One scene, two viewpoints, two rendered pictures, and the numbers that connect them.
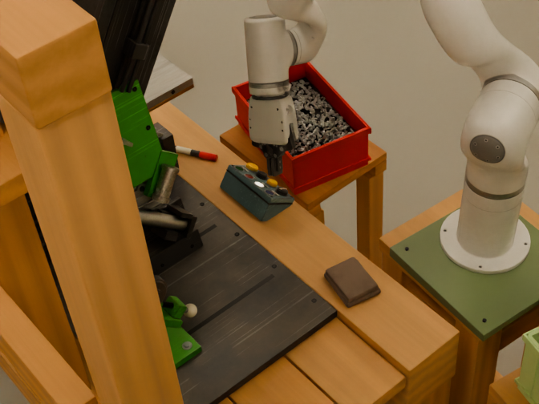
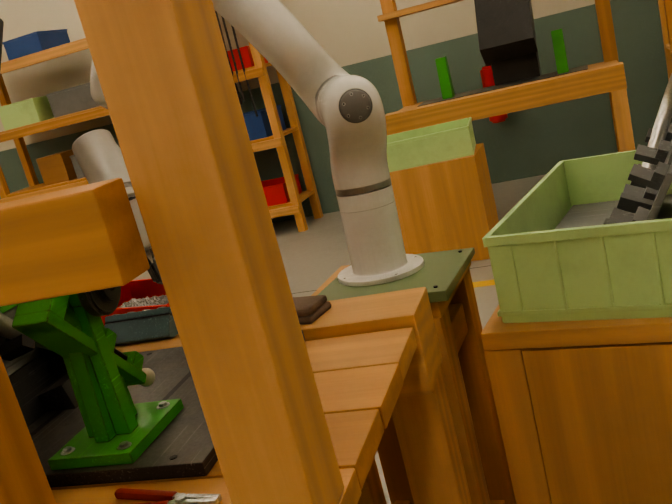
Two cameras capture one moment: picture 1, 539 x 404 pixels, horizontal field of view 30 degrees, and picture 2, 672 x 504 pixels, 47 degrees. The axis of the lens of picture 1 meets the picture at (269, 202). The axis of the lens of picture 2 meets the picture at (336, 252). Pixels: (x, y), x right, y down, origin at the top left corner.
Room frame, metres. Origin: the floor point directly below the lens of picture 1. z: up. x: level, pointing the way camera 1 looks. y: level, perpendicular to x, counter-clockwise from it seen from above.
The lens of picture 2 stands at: (0.16, 0.55, 1.33)
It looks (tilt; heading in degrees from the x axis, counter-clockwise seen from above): 14 degrees down; 325
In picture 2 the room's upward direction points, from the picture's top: 14 degrees counter-clockwise
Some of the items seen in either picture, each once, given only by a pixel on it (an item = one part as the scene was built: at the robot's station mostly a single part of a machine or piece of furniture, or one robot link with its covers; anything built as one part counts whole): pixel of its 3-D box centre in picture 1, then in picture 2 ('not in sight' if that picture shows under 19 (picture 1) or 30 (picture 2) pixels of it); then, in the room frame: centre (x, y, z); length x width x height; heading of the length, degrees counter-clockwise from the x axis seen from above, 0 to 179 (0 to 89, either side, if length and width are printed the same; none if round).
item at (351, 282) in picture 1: (351, 280); (297, 309); (1.30, -0.15, 0.91); 0.10 x 0.08 x 0.03; 23
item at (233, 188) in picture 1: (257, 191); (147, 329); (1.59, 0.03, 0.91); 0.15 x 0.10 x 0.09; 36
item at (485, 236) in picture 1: (489, 210); (372, 230); (1.42, -0.45, 0.96); 0.19 x 0.19 x 0.18
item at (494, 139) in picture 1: (497, 144); (354, 134); (1.39, -0.44, 1.18); 0.19 x 0.12 x 0.24; 150
